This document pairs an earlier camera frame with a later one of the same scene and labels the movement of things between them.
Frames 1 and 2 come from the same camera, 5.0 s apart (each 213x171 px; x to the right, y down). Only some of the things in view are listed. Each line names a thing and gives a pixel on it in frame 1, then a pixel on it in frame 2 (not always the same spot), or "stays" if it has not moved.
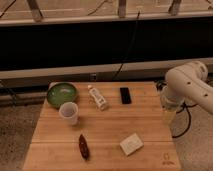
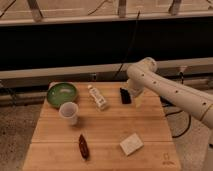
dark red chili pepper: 83,147 stays
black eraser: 125,95 stays
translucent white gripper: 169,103 → 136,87
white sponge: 132,144 stays
